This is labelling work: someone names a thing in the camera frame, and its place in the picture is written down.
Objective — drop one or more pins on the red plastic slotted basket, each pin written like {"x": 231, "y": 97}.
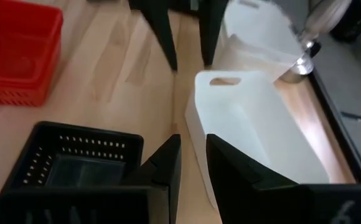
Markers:
{"x": 12, "y": 98}
{"x": 18, "y": 46}

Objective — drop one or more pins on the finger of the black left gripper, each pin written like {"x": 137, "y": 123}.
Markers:
{"x": 211, "y": 28}
{"x": 158, "y": 25}

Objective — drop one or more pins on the table lamp with white shade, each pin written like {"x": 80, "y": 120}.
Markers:
{"x": 305, "y": 59}

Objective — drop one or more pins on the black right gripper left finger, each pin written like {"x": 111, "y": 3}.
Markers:
{"x": 155, "y": 193}

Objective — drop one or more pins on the black plastic slotted basket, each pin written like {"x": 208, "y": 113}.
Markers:
{"x": 90, "y": 145}
{"x": 7, "y": 182}

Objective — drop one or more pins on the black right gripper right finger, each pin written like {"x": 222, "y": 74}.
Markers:
{"x": 261, "y": 202}

